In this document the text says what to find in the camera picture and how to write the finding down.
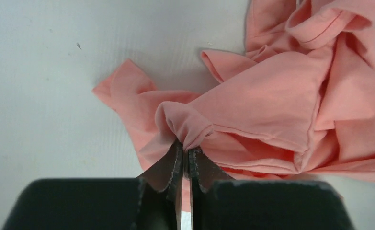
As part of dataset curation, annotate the pink t shirt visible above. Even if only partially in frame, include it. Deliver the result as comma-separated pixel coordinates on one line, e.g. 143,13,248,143
93,0,375,183

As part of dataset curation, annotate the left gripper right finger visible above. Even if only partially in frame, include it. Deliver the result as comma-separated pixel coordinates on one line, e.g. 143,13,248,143
187,147,233,230

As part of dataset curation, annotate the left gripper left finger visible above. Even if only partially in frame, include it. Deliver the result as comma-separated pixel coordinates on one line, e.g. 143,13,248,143
138,140,183,230

